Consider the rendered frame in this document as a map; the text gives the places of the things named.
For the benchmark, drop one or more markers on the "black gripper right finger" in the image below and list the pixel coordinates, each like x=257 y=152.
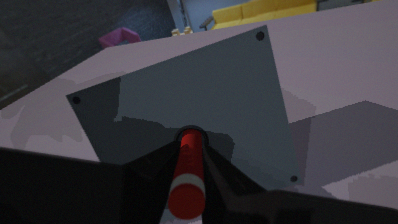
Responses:
x=231 y=197

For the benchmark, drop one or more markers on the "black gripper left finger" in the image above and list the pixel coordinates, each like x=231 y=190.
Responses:
x=39 y=188

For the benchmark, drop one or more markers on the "dark red peg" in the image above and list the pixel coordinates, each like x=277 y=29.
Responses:
x=187 y=192

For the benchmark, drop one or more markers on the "dark grey flat panel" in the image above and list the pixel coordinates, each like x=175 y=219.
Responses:
x=229 y=91

